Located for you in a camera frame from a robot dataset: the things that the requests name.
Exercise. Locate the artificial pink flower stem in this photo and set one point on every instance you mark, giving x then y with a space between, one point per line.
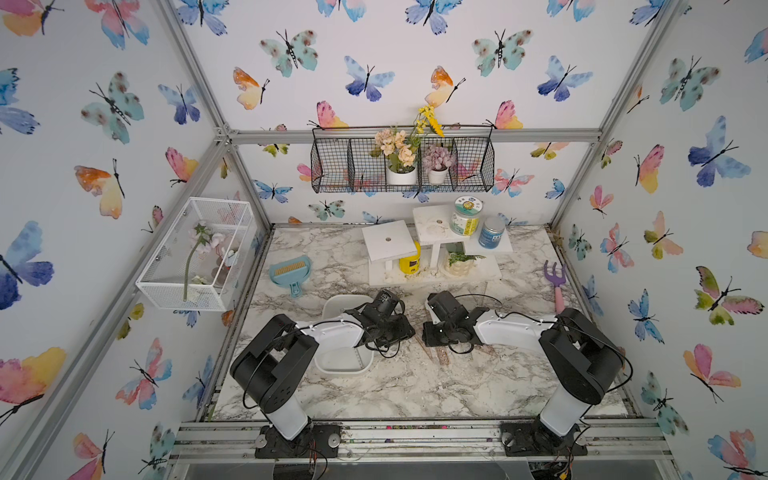
204 239

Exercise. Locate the teal dustpan brush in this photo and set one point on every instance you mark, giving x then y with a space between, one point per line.
291 274

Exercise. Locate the white tiered display stand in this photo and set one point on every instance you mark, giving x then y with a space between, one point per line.
387 243

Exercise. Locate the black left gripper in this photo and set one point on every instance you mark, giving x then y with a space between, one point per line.
403 324

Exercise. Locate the cream bubble plant pot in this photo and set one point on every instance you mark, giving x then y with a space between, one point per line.
460 264

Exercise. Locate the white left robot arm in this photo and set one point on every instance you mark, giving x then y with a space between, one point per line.
270 368

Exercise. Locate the white mesh wall box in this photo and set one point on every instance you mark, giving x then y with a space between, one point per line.
199 259

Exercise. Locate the white pot beige flowers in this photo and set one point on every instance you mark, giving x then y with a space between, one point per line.
400 147

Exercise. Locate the purple pink garden rake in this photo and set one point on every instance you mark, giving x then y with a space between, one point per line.
557 276

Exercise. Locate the yellow can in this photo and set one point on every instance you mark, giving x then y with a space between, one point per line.
410 265

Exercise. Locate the blue lidded jar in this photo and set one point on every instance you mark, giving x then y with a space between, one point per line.
491 233

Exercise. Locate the white storage box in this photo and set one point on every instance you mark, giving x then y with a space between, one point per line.
339 337

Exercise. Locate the black wire wall basket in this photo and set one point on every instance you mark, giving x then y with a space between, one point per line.
340 161

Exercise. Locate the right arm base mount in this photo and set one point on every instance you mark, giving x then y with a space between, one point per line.
533 438

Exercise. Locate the white pot purple flowers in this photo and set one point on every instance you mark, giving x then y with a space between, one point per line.
438 159

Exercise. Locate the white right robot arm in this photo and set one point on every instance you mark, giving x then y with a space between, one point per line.
583 359

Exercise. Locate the sunflower seed jar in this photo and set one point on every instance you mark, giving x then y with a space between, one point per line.
465 215

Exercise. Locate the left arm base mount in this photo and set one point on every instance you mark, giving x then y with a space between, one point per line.
314 441

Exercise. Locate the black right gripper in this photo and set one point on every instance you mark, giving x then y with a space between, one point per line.
426 335

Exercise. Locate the clear triangle ruler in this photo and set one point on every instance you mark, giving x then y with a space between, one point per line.
476 295

